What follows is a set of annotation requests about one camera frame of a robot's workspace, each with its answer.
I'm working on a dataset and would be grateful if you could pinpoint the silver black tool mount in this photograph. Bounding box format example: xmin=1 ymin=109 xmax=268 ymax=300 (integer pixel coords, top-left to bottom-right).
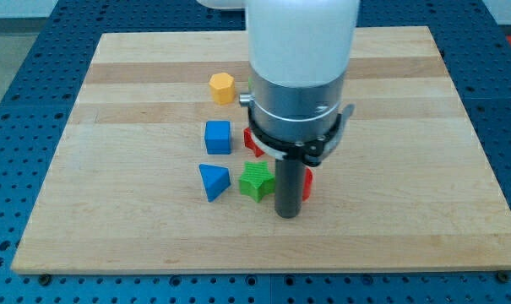
xmin=241 ymin=68 xmax=355 ymax=167

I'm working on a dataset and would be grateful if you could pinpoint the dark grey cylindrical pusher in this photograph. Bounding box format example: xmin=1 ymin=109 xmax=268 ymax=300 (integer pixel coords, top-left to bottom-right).
xmin=275 ymin=160 xmax=306 ymax=219

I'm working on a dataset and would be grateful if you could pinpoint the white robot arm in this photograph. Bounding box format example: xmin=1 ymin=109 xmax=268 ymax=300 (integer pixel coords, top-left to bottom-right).
xmin=198 ymin=0 xmax=360 ymax=219

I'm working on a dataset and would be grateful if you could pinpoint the red round block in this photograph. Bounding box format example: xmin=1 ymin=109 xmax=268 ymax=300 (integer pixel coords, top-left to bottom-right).
xmin=302 ymin=167 xmax=313 ymax=201

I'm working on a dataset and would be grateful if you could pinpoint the green star block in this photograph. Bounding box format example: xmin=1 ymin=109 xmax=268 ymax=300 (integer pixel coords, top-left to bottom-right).
xmin=238 ymin=161 xmax=275 ymax=203

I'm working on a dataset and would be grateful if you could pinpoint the red star block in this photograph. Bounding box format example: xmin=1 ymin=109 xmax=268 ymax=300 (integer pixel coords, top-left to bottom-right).
xmin=243 ymin=127 xmax=264 ymax=158

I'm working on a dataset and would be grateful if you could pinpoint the blue triangle block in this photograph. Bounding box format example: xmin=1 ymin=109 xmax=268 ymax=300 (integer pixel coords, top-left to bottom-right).
xmin=198 ymin=164 xmax=231 ymax=202

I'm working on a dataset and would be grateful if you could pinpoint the blue cube block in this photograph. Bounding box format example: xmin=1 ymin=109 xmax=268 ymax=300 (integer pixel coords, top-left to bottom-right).
xmin=204 ymin=121 xmax=231 ymax=155

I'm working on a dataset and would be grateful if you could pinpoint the yellow hexagon block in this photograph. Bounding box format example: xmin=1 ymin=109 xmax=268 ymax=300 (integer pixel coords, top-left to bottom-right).
xmin=209 ymin=73 xmax=236 ymax=105

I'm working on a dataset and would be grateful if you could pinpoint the wooden board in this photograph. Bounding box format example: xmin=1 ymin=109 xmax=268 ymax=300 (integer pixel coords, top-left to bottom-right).
xmin=10 ymin=25 xmax=511 ymax=275

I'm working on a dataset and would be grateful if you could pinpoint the blue perforated table plate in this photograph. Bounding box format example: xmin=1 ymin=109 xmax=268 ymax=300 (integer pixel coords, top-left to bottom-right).
xmin=0 ymin=1 xmax=511 ymax=303

